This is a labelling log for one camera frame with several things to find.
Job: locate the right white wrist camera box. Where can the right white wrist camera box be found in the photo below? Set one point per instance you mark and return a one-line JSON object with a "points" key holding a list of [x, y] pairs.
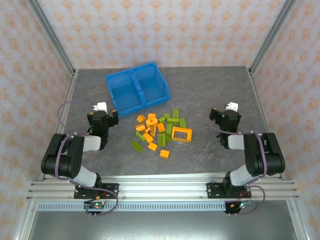
{"points": [[232, 106]]}

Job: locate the green lego plate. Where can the green lego plate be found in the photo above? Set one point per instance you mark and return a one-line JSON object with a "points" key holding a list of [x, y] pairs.
{"points": [[136, 146], [169, 139]]}

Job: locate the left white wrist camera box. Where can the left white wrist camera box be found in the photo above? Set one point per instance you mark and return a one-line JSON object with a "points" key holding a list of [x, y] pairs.
{"points": [[101, 107]]}

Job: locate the grey metal sheet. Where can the grey metal sheet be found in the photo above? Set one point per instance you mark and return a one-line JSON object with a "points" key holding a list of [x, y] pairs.
{"points": [[162, 227]]}

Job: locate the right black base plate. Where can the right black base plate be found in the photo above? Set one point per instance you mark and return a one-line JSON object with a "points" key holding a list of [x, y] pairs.
{"points": [[212, 191]]}

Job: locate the orange lego window frame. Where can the orange lego window frame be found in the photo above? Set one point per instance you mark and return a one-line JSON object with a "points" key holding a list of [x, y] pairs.
{"points": [[182, 128]]}

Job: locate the orange round lego disc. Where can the orange round lego disc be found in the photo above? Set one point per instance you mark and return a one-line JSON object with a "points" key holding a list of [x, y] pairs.
{"points": [[155, 122]]}

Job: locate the small green circuit board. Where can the small green circuit board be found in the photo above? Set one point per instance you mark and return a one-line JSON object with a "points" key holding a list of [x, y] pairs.
{"points": [[243, 205], [96, 206]]}

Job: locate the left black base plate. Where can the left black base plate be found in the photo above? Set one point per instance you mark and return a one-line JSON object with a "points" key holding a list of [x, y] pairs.
{"points": [[111, 191]]}

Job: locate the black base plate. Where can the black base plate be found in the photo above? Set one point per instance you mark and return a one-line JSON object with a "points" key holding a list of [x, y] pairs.
{"points": [[212, 191], [111, 191]]}

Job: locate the tall green lego brick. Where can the tall green lego brick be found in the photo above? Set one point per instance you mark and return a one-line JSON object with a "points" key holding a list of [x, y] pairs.
{"points": [[161, 140]]}

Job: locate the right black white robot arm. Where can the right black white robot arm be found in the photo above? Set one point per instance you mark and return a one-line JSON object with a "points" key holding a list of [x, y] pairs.
{"points": [[270, 155]]}

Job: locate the aluminium side rail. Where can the aluminium side rail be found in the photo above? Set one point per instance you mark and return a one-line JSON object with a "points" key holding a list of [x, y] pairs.
{"points": [[69, 95], [257, 95]]}

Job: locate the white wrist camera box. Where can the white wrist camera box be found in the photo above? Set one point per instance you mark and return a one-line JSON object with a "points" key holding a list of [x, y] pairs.
{"points": [[232, 106], [101, 107]]}

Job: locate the aluminium frame leg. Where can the aluminium frame leg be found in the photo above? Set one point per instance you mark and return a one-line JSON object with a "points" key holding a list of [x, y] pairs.
{"points": [[23, 222], [297, 222]]}

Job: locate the small orange lego brick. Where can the small orange lego brick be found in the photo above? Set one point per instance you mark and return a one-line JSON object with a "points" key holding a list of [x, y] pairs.
{"points": [[147, 130]]}

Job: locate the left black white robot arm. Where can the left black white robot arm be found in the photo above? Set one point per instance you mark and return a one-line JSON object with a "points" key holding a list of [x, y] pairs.
{"points": [[62, 155]]}

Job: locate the orange black-striped lego piece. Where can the orange black-striped lego piece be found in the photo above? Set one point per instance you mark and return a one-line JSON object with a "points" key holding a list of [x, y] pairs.
{"points": [[153, 130]]}

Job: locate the long green lego brick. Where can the long green lego brick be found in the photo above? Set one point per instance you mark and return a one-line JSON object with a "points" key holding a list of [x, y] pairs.
{"points": [[173, 120]]}

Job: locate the aluminium mounting rail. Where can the aluminium mounting rail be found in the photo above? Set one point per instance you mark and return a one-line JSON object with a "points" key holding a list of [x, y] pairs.
{"points": [[162, 190]]}

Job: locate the aluminium frame post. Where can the aluminium frame post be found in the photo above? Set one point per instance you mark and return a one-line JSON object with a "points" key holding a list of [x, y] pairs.
{"points": [[52, 35], [272, 35]]}

